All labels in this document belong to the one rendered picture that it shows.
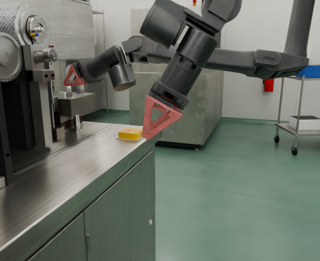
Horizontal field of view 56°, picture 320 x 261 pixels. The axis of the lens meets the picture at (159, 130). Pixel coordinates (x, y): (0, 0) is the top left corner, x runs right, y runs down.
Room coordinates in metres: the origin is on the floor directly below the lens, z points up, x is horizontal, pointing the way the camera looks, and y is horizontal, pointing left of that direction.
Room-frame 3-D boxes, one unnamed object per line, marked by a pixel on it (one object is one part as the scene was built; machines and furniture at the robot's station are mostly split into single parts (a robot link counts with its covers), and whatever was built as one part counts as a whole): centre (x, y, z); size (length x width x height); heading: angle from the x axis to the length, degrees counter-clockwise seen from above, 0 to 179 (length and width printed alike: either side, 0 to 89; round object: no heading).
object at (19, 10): (0.93, 0.37, 1.25); 0.15 x 0.01 x 0.15; 161
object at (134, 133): (1.01, 0.10, 0.91); 0.07 x 0.07 x 0.02; 71
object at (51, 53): (0.87, 0.31, 1.18); 0.04 x 0.02 x 0.04; 161
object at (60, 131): (1.03, 0.47, 0.92); 0.28 x 0.04 x 0.04; 71
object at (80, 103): (1.15, 0.46, 1.00); 0.40 x 0.16 x 0.06; 71
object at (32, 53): (0.89, 0.34, 1.05); 0.06 x 0.05 x 0.31; 71
